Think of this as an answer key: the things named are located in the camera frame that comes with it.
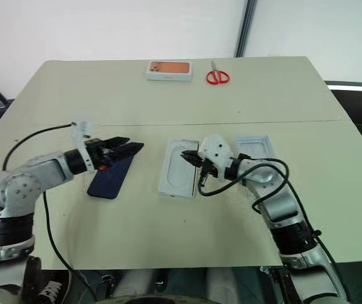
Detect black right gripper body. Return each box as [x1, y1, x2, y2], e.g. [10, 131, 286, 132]
[199, 157, 217, 188]

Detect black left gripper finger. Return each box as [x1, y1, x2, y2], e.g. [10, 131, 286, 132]
[108, 142, 145, 161]
[103, 136, 131, 149]

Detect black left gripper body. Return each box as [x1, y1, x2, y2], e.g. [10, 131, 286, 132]
[84, 138, 112, 172]

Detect dark blue phone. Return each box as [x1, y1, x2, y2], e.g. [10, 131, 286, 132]
[87, 142, 145, 201]

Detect white phone box base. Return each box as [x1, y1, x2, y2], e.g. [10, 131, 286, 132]
[156, 137, 200, 198]

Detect white phone box lid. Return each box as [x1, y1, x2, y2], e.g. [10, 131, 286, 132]
[232, 134, 277, 160]

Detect closed box with orange print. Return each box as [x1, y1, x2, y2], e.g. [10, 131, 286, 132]
[145, 60, 196, 82]

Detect pale cylinder under table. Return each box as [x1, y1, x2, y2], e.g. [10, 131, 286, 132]
[205, 267, 239, 304]
[113, 269, 157, 299]

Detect dark bench with pale edge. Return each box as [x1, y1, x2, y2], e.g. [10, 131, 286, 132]
[324, 80, 362, 139]

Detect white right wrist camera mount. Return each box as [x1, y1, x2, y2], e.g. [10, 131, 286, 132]
[197, 134, 234, 182]

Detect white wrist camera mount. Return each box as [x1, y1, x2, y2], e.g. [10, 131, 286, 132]
[71, 121, 96, 174]
[197, 134, 234, 182]

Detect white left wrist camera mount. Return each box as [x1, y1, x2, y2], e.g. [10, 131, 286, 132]
[71, 121, 96, 174]

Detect red handled scissors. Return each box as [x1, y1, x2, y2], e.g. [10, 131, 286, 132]
[205, 60, 232, 86]

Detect dark metal post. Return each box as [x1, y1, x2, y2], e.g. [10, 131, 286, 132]
[234, 0, 258, 58]

